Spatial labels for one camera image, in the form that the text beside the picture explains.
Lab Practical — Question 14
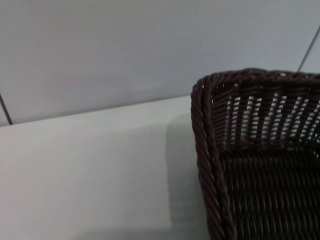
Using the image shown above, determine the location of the dark brown woven basket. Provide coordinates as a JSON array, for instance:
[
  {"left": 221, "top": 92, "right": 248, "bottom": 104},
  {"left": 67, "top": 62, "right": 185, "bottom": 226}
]
[{"left": 190, "top": 68, "right": 320, "bottom": 240}]

